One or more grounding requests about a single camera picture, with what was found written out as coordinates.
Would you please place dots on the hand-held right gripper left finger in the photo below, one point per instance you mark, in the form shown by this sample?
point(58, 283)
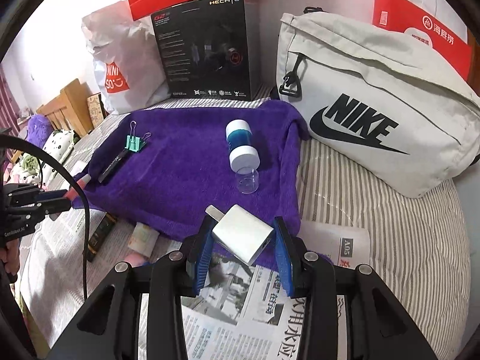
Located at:
point(202, 255)

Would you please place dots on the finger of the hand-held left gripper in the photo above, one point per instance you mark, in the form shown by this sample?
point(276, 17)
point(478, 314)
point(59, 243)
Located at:
point(56, 208)
point(52, 195)

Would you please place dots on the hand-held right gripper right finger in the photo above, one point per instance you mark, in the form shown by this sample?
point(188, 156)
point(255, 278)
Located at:
point(283, 255)

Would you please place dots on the pink highlighter pen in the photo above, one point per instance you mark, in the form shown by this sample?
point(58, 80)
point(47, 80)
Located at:
point(84, 180)

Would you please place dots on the white charger plug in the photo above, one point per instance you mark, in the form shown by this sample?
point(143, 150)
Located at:
point(243, 232)

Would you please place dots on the black gold labelled tube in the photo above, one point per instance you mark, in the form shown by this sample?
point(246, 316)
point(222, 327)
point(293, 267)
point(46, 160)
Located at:
point(99, 236)

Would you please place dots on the small white labelled jar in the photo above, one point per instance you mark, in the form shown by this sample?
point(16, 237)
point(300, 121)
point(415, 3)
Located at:
point(142, 238)

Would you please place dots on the black cosmetic tube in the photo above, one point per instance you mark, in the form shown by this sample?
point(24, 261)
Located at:
point(112, 165)

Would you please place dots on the pink and blue eraser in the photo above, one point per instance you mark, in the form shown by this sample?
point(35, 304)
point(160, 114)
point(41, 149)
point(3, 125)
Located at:
point(135, 259)

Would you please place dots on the clear plastic cup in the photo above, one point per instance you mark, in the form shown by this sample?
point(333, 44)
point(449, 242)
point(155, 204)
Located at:
point(247, 182)

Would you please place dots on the green binder clip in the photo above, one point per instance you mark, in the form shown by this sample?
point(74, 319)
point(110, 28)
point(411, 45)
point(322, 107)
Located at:
point(135, 144)

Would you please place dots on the blue bottle white caps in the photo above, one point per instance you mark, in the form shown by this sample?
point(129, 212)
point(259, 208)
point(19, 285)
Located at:
point(242, 146)

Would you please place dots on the person's left hand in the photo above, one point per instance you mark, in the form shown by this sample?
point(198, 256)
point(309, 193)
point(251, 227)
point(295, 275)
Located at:
point(9, 257)

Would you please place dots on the white floral pillow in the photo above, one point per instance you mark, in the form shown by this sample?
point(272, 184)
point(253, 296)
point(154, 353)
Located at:
point(60, 146)

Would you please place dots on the newspaper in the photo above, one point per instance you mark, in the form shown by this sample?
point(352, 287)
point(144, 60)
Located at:
point(232, 303)

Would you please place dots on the purple plush toy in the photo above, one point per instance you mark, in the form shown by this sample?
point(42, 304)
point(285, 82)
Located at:
point(35, 125)

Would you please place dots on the purple towel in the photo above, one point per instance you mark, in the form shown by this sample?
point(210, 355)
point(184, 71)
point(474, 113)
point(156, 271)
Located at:
point(180, 180)

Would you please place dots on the wooden headboard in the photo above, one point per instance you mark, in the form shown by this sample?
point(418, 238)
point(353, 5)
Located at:
point(71, 105)

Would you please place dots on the brown patterned notebook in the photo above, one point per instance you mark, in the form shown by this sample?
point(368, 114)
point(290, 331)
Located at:
point(96, 110)

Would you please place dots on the pink curtain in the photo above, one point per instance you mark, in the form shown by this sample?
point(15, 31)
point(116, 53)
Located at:
point(7, 101)

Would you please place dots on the white plastic shopping bag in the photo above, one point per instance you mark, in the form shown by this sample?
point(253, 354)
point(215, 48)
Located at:
point(131, 63)

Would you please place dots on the grey waist bag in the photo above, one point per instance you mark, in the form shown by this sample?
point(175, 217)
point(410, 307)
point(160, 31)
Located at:
point(375, 82)

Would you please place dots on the black headphone box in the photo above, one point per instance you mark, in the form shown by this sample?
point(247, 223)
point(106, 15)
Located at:
point(202, 52)

